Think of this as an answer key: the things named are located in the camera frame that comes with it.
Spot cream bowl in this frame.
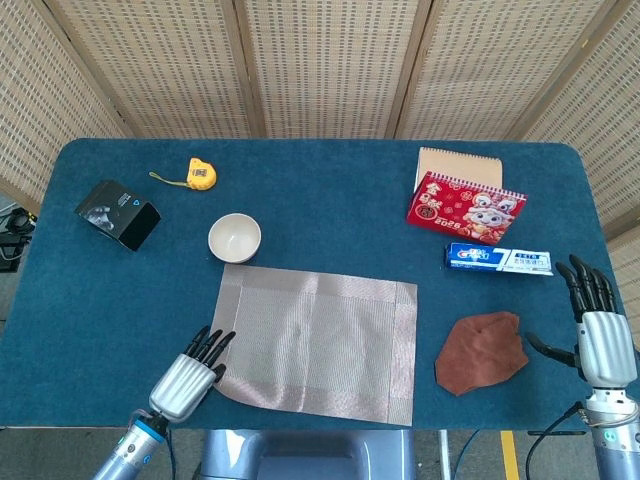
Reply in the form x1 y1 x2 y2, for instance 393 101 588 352
207 212 263 265

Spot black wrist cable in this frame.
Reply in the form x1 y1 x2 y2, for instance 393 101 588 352
524 402 586 480

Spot blue cable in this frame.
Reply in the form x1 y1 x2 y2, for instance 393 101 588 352
164 428 177 480
462 429 484 480

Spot gray woven placemat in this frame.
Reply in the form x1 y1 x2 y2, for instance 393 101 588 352
212 263 419 428

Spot red desk calendar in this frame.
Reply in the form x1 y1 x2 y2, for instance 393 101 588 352
405 170 528 245

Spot black equipment with cables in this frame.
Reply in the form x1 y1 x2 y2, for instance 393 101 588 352
0 204 39 274

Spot brown leather piece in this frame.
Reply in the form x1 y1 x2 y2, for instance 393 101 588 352
434 310 530 398

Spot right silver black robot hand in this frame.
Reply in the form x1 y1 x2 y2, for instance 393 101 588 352
523 253 634 389

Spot blue toothpaste box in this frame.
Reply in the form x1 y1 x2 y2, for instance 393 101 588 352
441 242 555 277

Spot black product box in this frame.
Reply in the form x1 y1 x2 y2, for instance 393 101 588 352
73 179 162 252

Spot kraft spiral notebook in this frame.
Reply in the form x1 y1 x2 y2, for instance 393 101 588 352
412 146 504 194

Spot woven bamboo folding screen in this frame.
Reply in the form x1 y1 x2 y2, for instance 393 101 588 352
0 0 640 351

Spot blue-gray robot base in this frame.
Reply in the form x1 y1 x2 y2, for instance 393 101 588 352
192 428 419 480

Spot white table leg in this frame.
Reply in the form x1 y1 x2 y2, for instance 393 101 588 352
437 428 451 480

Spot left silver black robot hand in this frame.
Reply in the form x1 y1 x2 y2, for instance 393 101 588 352
148 325 237 424

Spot yellow tape measure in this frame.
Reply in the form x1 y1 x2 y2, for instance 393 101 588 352
148 157 218 192

